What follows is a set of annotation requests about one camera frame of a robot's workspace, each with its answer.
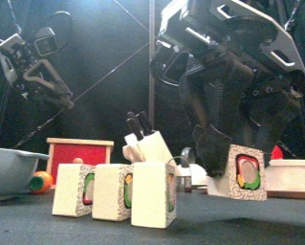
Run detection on toy sushi piece grey centre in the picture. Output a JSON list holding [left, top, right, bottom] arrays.
[[205, 144, 269, 202]]

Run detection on red toy piece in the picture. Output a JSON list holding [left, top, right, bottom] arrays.
[[269, 145, 285, 161]]

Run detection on toy sushi piece white block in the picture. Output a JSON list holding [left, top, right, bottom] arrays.
[[50, 163, 97, 218], [130, 161, 178, 230], [90, 163, 134, 223]]

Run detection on white toy knife block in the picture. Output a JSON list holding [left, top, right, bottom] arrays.
[[121, 130, 177, 167]]

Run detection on white toy pot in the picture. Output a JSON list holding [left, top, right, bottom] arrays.
[[264, 158, 305, 192]]

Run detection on grey-blue plastic bowl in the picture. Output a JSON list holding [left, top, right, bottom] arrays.
[[0, 145, 50, 202]]

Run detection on wooden board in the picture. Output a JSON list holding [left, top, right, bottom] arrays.
[[262, 189, 305, 201]]

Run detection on orange toy with green cap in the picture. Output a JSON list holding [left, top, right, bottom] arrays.
[[28, 170, 54, 195]]

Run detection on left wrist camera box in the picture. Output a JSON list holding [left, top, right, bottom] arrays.
[[32, 26, 60, 57]]

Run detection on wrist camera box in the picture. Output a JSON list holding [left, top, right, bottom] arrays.
[[149, 38, 192, 88], [32, 26, 60, 57]]

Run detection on thin diagonal cable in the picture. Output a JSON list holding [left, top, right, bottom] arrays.
[[12, 0, 152, 151]]

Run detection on white toy kettle grey handle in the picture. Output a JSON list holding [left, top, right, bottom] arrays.
[[166, 146, 212, 193]]

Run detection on black toy knife handle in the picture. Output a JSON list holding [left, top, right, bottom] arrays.
[[125, 111, 144, 142], [136, 110, 156, 136]]

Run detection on grey vertical frame pole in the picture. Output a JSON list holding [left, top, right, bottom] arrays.
[[146, 0, 156, 132]]

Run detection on red box wooden frame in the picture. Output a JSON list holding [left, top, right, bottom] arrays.
[[45, 137, 114, 187]]

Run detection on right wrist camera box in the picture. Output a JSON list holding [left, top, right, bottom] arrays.
[[149, 38, 192, 88]]

